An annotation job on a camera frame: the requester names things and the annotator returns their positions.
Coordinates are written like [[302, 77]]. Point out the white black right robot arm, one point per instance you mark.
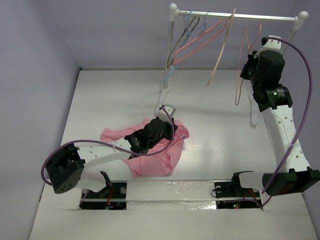
[[293, 173]]

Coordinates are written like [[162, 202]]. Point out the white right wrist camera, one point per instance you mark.
[[270, 43]]

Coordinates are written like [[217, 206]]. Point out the grey brown hanger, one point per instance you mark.
[[179, 41]]

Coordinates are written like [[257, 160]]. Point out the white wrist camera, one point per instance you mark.
[[270, 43], [165, 112]]

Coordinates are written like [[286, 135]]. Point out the blue hanger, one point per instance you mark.
[[192, 24]]

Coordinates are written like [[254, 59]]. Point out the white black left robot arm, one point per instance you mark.
[[76, 164]]

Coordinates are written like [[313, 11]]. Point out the pink plastic hanger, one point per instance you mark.
[[191, 47]]

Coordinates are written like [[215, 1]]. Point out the white clothes rack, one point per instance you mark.
[[206, 57]]

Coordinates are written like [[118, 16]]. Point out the pink t shirt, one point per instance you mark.
[[160, 165]]

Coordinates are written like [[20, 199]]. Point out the beige wooden hanger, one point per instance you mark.
[[223, 46]]

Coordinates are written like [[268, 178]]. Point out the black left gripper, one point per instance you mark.
[[168, 126]]

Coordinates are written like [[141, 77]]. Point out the thin pink hanger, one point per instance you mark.
[[245, 47]]

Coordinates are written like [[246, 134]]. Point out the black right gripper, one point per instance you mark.
[[247, 67]]

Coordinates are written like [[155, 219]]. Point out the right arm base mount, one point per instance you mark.
[[229, 194]]

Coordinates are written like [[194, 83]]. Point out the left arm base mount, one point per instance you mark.
[[111, 197]]

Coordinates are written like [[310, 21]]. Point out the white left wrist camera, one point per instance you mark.
[[165, 112]]

